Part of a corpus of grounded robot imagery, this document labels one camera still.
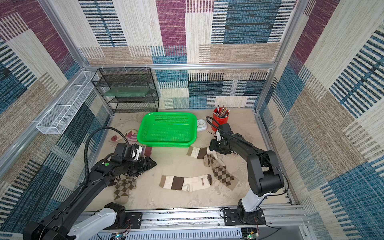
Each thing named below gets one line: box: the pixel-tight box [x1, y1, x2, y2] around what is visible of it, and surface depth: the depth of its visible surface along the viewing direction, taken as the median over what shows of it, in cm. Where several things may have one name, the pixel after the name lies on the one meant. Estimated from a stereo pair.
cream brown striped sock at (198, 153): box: [186, 146, 212, 159], surface depth 98 cm
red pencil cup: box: [211, 105, 231, 132], surface depth 103 cm
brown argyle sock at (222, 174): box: [203, 154, 240, 191], surface depth 89 cm
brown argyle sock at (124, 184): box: [114, 175, 137, 205], surface depth 83 cm
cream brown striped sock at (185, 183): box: [158, 174, 213, 192], surface depth 87 cm
